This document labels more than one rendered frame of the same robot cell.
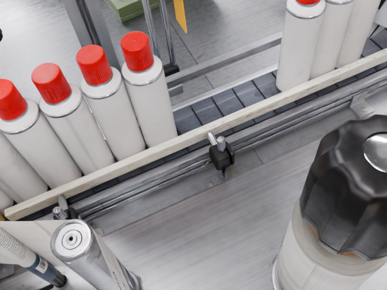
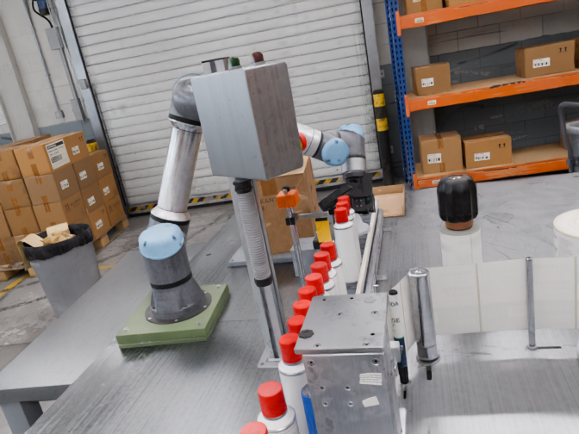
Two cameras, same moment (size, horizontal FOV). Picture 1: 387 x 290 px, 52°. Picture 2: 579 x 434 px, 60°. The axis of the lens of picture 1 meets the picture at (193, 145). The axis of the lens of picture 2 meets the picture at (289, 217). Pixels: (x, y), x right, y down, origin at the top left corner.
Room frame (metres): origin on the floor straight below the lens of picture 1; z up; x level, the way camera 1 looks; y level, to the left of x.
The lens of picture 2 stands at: (-0.14, 0.94, 1.48)
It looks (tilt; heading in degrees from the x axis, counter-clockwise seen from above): 18 degrees down; 303
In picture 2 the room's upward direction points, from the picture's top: 11 degrees counter-clockwise
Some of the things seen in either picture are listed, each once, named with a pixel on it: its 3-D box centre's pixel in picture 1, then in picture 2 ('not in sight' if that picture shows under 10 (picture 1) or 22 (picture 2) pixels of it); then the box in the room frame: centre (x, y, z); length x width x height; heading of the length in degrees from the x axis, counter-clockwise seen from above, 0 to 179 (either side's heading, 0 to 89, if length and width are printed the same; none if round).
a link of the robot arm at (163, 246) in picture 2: not in sight; (164, 251); (0.87, 0.03, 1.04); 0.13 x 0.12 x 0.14; 131
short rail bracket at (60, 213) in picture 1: (70, 216); not in sight; (0.24, 0.19, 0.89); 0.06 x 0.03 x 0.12; 17
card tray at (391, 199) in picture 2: not in sight; (371, 201); (0.64, -0.91, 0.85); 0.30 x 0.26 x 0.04; 107
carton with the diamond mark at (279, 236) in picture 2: not in sight; (280, 202); (0.83, -0.52, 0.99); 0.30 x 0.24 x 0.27; 114
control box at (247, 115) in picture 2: not in sight; (248, 121); (0.40, 0.17, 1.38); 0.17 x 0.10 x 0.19; 162
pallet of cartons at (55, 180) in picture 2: not in sight; (52, 198); (4.41, -1.95, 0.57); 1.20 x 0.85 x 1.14; 115
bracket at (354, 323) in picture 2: not in sight; (344, 320); (0.14, 0.42, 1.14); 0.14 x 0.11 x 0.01; 107
